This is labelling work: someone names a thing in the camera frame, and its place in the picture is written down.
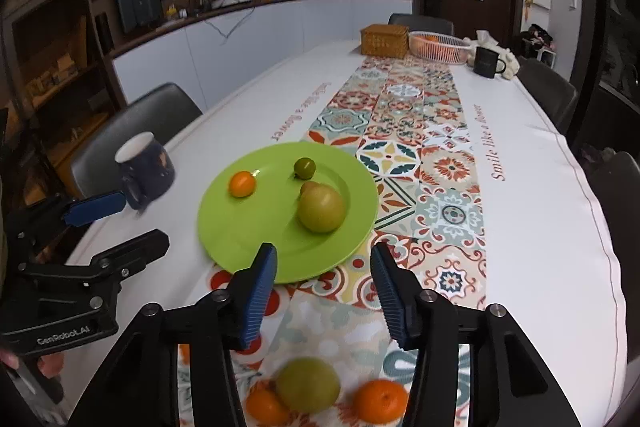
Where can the white crumpled cloth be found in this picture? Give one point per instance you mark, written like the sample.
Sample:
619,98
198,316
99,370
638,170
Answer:
509,58

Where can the yellow-green pear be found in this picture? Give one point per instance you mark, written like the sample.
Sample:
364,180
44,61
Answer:
322,209

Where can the round green apple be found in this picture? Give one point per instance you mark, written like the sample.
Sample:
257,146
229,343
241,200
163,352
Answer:
307,384

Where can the wicker basket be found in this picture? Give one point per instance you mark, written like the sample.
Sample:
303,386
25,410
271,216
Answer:
385,41

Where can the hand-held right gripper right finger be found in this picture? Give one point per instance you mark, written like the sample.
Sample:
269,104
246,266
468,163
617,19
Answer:
387,292

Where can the person's left hand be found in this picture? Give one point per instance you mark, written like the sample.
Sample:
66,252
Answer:
49,364

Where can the wooden shelf unit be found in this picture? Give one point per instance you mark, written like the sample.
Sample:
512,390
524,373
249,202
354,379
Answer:
55,72

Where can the white kitchen counter cabinet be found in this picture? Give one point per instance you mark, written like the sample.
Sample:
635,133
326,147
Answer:
300,32

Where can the patterned table runner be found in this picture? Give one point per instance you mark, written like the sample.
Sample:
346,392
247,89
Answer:
400,157

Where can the orange in mesh basket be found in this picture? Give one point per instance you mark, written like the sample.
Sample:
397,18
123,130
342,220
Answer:
431,39

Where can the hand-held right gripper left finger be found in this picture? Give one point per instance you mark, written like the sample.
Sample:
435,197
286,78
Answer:
260,297

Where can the small orange tangerine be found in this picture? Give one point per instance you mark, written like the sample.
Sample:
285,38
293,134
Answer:
242,184

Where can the grey chair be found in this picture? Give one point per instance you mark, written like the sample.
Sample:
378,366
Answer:
547,92
620,192
140,122
422,23

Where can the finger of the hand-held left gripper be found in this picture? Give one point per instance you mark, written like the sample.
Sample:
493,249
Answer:
95,209
135,249

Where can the dark blue mug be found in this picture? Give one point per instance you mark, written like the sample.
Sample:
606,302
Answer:
145,172

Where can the dark bag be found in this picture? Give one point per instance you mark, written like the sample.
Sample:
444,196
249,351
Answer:
535,39

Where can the black mug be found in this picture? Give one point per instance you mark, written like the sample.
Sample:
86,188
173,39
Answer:
487,62

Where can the orange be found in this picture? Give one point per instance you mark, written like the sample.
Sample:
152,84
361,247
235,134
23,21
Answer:
431,39
265,407
380,401

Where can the green plate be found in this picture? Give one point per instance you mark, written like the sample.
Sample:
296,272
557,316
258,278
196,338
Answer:
240,232

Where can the small green tangerine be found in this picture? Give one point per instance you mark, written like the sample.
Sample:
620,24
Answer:
304,168

